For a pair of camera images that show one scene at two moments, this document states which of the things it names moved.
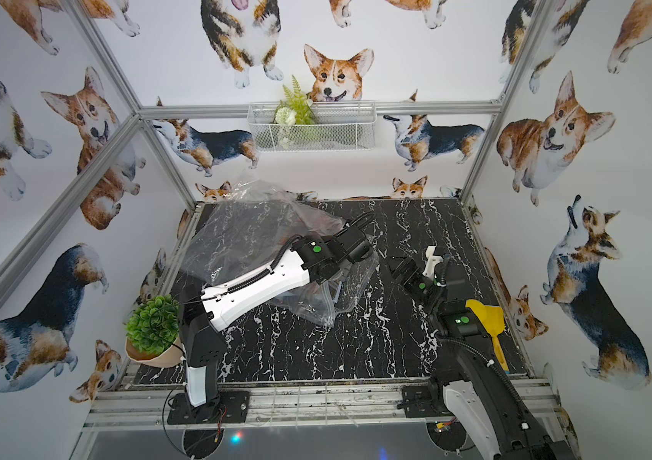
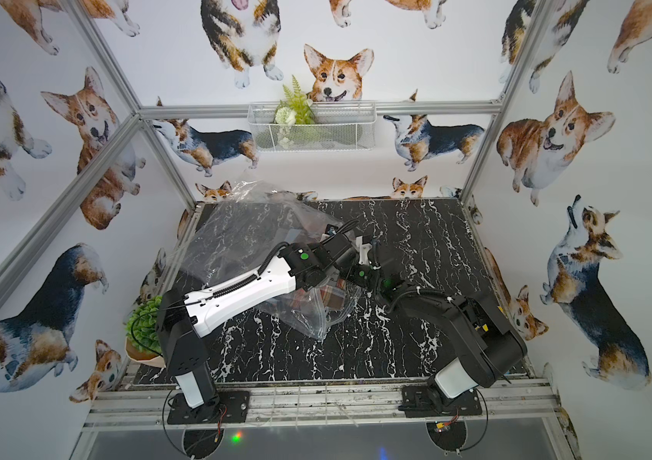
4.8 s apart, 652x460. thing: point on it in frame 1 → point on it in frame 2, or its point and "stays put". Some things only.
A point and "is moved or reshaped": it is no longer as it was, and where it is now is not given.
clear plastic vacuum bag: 249,223 is moved or reshaped
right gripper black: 417,273 → 350,273
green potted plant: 152,332 stays put
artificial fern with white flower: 295,108 stays put
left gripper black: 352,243 stays put
